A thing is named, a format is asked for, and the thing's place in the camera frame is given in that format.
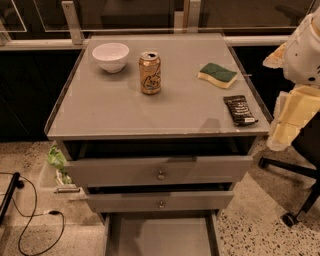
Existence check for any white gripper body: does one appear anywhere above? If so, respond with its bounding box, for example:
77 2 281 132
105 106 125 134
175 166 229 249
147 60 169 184
283 7 320 86

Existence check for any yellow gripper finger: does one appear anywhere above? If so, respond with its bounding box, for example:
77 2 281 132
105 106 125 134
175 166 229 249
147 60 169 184
263 43 286 69
267 85 320 151

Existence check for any orange soda can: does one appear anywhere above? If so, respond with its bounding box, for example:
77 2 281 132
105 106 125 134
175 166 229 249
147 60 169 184
139 51 161 95

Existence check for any grey drawer cabinet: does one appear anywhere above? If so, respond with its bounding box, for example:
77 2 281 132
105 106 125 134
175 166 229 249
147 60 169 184
44 32 274 256

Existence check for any grey top drawer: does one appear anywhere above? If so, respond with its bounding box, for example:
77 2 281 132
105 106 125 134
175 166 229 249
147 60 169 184
65 156 253 187

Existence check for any grey drawer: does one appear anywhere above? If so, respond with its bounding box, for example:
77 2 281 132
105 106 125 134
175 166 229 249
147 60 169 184
87 191 234 213
65 156 253 187
103 211 223 256

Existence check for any grey bottom drawer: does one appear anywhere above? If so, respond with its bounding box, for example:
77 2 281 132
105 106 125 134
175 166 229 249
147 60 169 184
103 211 223 256

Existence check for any grey middle drawer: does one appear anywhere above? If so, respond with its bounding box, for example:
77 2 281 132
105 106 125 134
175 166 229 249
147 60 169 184
87 191 234 213

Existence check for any black office chair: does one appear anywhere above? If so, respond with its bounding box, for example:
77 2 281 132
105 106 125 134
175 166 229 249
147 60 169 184
258 113 320 227

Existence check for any green yellow sponge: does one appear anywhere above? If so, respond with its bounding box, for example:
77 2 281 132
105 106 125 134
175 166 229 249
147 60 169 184
198 63 237 89

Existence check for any black snack packet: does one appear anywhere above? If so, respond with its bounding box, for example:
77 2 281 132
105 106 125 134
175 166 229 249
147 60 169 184
223 95 258 126

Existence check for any white ceramic bowl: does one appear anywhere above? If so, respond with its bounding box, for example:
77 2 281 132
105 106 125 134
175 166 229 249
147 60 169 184
92 43 130 73

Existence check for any green bag in bin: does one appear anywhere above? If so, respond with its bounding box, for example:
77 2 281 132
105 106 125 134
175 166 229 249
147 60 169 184
47 145 72 185

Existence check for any clear plastic bin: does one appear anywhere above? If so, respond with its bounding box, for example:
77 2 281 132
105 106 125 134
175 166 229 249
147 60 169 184
36 142 86 201

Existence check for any black stand leg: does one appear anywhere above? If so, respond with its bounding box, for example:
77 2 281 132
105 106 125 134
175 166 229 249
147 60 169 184
0 172 20 225

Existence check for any metal rail bracket centre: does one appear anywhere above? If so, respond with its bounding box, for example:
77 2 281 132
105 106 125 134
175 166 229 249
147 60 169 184
187 0 201 33

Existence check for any metal rail bracket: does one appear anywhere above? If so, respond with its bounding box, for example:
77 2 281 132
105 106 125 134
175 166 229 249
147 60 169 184
61 0 84 45
187 0 201 33

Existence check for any metal rail bracket left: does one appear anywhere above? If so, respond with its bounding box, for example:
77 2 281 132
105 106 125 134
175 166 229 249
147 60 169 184
61 0 84 45

